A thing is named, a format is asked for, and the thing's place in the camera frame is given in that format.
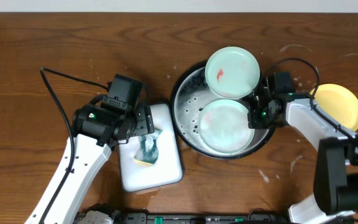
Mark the light green plate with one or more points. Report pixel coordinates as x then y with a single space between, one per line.
232 72
224 126

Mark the yellow plate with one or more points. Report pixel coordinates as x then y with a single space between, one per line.
340 103

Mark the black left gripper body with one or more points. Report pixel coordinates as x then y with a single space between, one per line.
145 121

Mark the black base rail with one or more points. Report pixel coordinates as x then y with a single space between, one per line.
143 218

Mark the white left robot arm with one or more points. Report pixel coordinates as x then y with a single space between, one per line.
98 128

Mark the black rectangular soapy tray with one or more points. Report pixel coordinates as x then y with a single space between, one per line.
136 176

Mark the round black metal tray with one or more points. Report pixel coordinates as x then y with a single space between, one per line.
190 95

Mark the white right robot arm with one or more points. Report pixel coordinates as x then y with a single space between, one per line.
335 186

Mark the green and yellow sponge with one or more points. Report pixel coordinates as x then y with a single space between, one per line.
148 151

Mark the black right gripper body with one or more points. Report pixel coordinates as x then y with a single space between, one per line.
261 118

